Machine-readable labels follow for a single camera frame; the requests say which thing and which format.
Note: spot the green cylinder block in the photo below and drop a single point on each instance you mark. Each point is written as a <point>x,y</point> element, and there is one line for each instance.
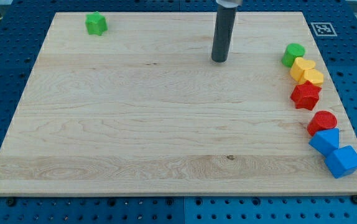
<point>292,51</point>

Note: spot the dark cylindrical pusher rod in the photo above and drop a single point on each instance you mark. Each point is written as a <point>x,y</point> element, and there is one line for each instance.
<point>224,24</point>

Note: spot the silver rod mount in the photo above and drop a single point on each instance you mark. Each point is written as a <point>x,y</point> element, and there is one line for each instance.
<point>230,3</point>

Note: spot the yellow hexagon block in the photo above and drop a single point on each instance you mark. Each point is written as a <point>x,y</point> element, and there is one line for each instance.
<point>313,76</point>

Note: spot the red cylinder block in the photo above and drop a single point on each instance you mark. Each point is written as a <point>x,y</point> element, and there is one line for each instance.
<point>322,120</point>

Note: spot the yellow heart block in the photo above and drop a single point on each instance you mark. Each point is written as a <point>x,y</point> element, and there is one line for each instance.
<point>299,66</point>

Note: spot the red star block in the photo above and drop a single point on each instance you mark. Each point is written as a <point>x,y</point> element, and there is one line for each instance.
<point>305,96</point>

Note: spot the green star block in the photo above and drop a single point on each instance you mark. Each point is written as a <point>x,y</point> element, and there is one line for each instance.
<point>96,23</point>

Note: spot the blue triangle block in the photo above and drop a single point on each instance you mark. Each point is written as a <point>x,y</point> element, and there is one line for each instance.
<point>326,141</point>

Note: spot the white fiducial marker tag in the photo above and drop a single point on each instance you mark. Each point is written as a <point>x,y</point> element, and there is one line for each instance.
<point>323,29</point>

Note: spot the wooden board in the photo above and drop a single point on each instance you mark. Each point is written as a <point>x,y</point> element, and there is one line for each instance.
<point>142,110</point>

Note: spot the blue cube block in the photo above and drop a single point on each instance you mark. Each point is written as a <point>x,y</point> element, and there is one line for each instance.
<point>342,162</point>

